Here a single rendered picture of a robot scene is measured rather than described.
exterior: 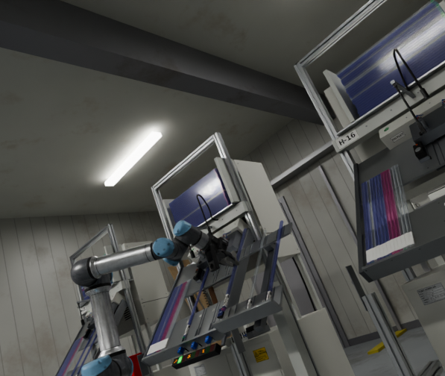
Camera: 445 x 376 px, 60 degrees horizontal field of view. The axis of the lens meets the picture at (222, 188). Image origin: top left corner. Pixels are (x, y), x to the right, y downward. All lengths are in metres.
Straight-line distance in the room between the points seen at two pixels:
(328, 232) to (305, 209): 0.46
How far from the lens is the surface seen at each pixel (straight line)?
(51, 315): 5.70
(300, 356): 1.80
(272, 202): 2.75
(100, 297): 1.84
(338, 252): 5.40
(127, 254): 1.65
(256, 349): 2.27
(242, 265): 2.22
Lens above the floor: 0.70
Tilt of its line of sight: 19 degrees up
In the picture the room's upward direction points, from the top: 21 degrees counter-clockwise
